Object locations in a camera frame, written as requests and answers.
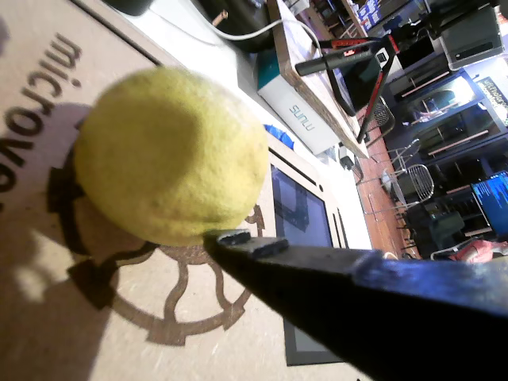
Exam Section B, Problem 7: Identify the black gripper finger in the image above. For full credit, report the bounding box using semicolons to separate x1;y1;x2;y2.
202;228;508;381

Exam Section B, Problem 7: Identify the yellow ball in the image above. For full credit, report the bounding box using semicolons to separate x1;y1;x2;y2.
73;65;271;247

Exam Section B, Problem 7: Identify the red cloth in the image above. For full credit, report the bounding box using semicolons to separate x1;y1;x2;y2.
448;237;508;263

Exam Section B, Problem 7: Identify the white black plug charger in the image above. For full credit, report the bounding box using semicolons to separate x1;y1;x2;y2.
337;143;357;172

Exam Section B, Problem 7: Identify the open laptop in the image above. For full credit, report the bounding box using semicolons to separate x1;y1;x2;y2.
470;170;508;237

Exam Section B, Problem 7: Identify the white teal SUNLU box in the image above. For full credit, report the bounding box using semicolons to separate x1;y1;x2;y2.
256;50;343;156

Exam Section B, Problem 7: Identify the wooden board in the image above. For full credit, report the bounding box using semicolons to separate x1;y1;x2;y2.
266;0;371;160

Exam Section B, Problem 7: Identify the grey printer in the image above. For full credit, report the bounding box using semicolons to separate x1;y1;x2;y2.
435;6;506;71

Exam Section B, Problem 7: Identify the wooden microrover chassis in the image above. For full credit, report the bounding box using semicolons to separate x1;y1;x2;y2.
0;0;350;381

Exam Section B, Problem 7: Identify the black round object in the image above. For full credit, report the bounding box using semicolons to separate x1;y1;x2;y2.
198;0;275;53

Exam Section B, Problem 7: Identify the metal wire chair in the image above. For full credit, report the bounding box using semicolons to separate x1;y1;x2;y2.
367;96;397;140
396;163;434;211

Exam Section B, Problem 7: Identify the black red camera tripod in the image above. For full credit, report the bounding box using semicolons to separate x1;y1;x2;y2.
294;33;398;144

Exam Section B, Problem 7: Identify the white cable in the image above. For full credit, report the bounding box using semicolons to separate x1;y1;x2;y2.
174;17;321;51

